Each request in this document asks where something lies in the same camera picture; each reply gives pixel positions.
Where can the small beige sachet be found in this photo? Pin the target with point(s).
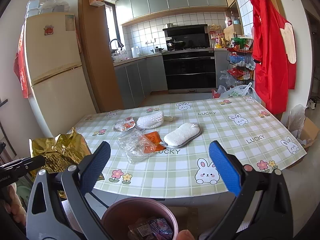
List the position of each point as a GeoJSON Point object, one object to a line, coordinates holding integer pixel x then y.
{"type": "Point", "coordinates": [168, 118]}

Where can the white scrub sponge pad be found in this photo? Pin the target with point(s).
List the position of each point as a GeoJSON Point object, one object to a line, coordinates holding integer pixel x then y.
{"type": "Point", "coordinates": [181, 136]}

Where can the gloved left hand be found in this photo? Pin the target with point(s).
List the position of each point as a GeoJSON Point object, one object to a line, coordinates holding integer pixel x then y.
{"type": "Point", "coordinates": [15, 207]}

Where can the white plastic bag on floor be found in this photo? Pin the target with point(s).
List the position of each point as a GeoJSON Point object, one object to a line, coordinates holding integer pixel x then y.
{"type": "Point", "coordinates": [246, 91]}

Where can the gold foil bag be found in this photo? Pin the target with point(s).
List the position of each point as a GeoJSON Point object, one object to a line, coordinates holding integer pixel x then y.
{"type": "Point", "coordinates": [61, 151]}

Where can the clear plastic package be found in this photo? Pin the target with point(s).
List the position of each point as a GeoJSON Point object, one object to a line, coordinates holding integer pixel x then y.
{"type": "Point", "coordinates": [135, 146]}

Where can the floral printed pouch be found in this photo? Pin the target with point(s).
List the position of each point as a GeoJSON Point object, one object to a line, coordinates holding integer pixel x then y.
{"type": "Point", "coordinates": [124, 124]}

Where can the cardboard box on floor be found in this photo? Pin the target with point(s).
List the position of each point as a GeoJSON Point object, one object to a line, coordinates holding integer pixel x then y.
{"type": "Point", "coordinates": [301, 127]}

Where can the white foam fruit net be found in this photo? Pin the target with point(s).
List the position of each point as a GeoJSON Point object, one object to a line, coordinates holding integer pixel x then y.
{"type": "Point", "coordinates": [151, 121]}

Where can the pink trash bin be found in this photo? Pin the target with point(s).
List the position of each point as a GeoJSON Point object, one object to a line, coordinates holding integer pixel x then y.
{"type": "Point", "coordinates": [128, 218]}

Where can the blue pink snack wrapper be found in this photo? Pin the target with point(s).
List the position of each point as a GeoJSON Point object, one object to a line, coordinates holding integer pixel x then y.
{"type": "Point", "coordinates": [161, 229]}

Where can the grey kitchen cabinets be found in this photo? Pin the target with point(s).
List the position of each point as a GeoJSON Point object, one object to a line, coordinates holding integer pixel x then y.
{"type": "Point", "coordinates": [140, 77]}

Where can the white electric kettle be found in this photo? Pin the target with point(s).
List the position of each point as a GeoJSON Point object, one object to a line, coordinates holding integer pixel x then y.
{"type": "Point", "coordinates": [135, 52]}

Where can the cream refrigerator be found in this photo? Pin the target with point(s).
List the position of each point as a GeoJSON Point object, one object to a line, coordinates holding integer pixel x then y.
{"type": "Point", "coordinates": [57, 89]}

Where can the green plaid bunny tablecloth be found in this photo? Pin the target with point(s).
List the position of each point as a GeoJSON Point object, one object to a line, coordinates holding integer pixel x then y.
{"type": "Point", "coordinates": [242, 126]}

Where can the orange seasoning packet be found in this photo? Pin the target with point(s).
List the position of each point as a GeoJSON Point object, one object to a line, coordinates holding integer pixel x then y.
{"type": "Point", "coordinates": [156, 140]}

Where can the red apron hanging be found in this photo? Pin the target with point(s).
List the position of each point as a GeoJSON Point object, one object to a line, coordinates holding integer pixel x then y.
{"type": "Point", "coordinates": [274, 54]}

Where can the red cloth on fridge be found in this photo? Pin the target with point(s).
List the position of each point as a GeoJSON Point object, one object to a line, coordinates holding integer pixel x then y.
{"type": "Point", "coordinates": [19, 65]}

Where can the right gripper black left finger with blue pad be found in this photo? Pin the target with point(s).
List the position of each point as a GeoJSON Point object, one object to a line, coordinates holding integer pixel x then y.
{"type": "Point", "coordinates": [79, 181]}

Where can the wire storage rack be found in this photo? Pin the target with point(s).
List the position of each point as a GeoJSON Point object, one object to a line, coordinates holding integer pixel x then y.
{"type": "Point", "coordinates": [240, 60]}

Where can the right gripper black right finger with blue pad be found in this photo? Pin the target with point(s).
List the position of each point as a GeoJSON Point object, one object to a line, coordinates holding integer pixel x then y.
{"type": "Point", "coordinates": [243, 184]}

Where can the black oven stove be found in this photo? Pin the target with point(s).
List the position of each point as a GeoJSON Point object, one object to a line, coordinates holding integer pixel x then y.
{"type": "Point", "coordinates": [189, 62]}

